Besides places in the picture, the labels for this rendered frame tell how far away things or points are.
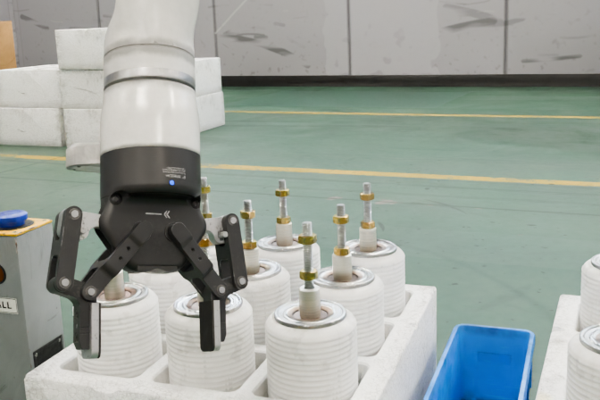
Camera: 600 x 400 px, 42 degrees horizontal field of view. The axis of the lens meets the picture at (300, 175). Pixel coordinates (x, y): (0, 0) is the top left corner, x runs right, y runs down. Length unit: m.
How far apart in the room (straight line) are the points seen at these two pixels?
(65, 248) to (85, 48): 3.11
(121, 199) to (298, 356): 0.29
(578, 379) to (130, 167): 0.45
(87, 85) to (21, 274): 2.70
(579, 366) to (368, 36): 5.45
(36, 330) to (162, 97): 0.53
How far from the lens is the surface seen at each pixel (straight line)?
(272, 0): 6.42
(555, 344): 0.95
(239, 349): 0.85
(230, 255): 0.60
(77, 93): 3.71
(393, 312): 1.02
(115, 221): 0.57
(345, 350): 0.80
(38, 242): 1.03
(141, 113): 0.57
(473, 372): 1.16
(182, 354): 0.85
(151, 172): 0.56
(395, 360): 0.89
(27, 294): 1.02
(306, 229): 0.79
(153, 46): 0.59
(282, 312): 0.82
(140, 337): 0.90
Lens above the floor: 0.56
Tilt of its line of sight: 12 degrees down
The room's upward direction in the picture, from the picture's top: 2 degrees counter-clockwise
